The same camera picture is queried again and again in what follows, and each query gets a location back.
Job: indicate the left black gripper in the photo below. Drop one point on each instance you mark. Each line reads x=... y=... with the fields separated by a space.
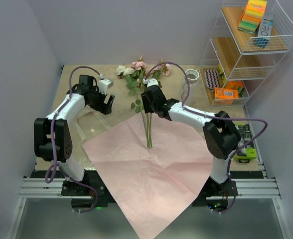
x=104 y=108

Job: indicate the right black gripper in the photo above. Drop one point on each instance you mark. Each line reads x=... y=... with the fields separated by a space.
x=147 y=109

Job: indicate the artificial flower bunch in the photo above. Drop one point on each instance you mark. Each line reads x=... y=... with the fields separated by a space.
x=135 y=76

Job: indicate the purple wrapping paper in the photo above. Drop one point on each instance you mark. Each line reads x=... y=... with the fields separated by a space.
x=152 y=186

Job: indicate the beige printed ribbon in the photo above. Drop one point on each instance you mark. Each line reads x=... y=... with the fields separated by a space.
x=91 y=124

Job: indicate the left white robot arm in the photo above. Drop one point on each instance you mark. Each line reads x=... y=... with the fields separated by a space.
x=52 y=138

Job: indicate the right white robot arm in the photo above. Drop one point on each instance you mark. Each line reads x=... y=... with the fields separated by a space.
x=220 y=134

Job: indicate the white ribbed vase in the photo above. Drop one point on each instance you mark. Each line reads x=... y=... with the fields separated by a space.
x=193 y=76

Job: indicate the purple wavy sponge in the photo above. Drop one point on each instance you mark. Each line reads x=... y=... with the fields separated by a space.
x=212 y=79

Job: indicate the orange packet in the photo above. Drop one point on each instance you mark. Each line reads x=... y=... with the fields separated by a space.
x=224 y=93

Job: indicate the orange green sponge pack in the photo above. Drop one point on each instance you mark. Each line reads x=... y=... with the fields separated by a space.
x=236 y=85

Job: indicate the black green box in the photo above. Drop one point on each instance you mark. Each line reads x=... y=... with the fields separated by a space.
x=247 y=153

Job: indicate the white blue box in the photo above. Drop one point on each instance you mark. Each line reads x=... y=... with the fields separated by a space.
x=263 y=34

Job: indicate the colourful sponge pack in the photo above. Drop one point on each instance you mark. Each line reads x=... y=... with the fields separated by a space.
x=252 y=16

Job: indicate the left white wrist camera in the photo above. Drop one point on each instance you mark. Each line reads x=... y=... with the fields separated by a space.
x=104 y=84

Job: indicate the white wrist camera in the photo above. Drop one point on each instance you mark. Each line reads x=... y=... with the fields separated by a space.
x=150 y=82
x=104 y=84

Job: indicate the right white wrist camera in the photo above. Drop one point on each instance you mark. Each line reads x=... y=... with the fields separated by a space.
x=150 y=82

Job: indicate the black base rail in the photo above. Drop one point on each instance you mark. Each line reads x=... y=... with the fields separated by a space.
x=250 y=185

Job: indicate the white wire shelf rack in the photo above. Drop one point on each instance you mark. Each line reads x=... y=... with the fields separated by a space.
x=242 y=57

